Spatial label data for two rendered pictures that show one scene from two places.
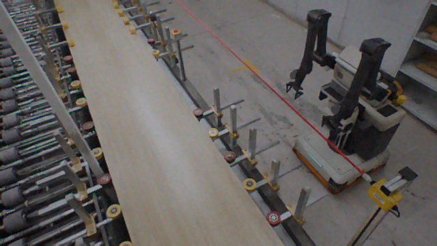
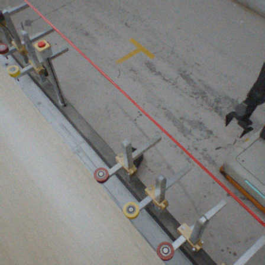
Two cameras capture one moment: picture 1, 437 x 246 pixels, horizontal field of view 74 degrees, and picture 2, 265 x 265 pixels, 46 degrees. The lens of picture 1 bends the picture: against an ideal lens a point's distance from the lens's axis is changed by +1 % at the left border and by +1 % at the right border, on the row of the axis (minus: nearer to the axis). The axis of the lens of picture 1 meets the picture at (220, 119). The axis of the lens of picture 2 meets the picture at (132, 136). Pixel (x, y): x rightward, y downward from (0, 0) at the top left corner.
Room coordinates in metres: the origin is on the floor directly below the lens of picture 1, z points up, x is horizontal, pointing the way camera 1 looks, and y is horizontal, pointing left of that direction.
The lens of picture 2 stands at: (0.87, 0.11, 2.39)
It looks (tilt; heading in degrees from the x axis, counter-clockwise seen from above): 57 degrees down; 351
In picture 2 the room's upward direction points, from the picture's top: 5 degrees counter-clockwise
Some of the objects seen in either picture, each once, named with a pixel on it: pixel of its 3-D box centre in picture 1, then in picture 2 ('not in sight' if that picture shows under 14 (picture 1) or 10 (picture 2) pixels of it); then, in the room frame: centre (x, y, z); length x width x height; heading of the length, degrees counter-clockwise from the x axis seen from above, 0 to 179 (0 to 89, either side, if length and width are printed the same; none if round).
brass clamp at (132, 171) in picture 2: (216, 111); (126, 164); (1.67, 0.03, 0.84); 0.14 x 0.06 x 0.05; 26
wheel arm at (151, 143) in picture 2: (220, 108); (131, 158); (1.71, 0.00, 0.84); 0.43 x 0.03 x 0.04; 116
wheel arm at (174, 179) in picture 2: (235, 128); (160, 190); (1.48, -0.11, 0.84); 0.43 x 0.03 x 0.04; 116
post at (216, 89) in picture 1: (217, 110); (128, 164); (1.65, 0.02, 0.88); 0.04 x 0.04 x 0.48; 26
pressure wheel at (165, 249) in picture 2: (229, 160); (165, 252); (1.17, -0.04, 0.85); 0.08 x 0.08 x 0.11
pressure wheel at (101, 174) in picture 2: (198, 116); (102, 178); (1.62, 0.17, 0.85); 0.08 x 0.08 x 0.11
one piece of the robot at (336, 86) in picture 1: (338, 98); not in sight; (1.58, -0.89, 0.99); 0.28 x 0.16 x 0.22; 26
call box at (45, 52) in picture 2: (176, 35); (43, 50); (2.32, 0.34, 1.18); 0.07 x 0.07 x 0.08; 26
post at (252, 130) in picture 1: (251, 151); (196, 235); (1.20, -0.20, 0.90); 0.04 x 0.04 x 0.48; 26
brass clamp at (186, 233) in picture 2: (249, 157); (190, 237); (1.22, -0.19, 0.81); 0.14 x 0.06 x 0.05; 26
